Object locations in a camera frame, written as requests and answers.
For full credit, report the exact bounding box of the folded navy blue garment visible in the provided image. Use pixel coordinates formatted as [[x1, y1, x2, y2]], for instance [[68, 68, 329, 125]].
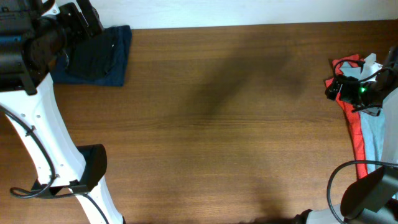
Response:
[[50, 25, 132, 86]]

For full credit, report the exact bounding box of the light blue garment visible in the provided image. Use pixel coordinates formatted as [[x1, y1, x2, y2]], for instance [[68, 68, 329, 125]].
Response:
[[340, 62, 397, 174]]

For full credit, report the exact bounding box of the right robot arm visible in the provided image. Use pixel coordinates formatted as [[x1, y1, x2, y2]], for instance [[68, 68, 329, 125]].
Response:
[[299, 47, 397, 224]]

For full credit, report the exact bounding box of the black t-shirt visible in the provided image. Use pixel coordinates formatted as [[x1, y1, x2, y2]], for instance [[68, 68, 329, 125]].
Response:
[[67, 29, 118, 81]]

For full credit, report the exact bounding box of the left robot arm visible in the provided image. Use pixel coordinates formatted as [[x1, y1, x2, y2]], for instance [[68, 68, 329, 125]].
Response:
[[1, 1, 125, 223]]

